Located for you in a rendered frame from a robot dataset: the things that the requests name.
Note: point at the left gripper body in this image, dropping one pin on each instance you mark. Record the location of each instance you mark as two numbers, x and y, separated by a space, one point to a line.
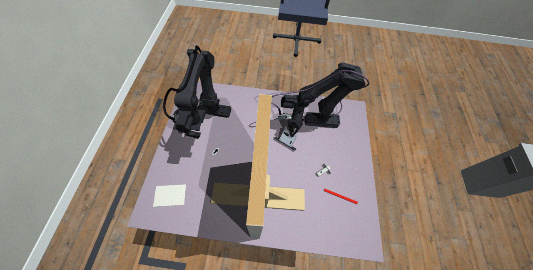
295 118

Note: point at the white paper sheet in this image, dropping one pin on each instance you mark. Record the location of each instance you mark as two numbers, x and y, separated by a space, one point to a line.
169 195

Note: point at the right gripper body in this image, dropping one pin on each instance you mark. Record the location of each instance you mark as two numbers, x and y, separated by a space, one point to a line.
196 123

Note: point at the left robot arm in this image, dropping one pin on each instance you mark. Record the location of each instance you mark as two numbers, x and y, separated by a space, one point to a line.
346 82

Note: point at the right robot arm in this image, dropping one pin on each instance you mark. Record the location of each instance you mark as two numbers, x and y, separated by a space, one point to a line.
187 100

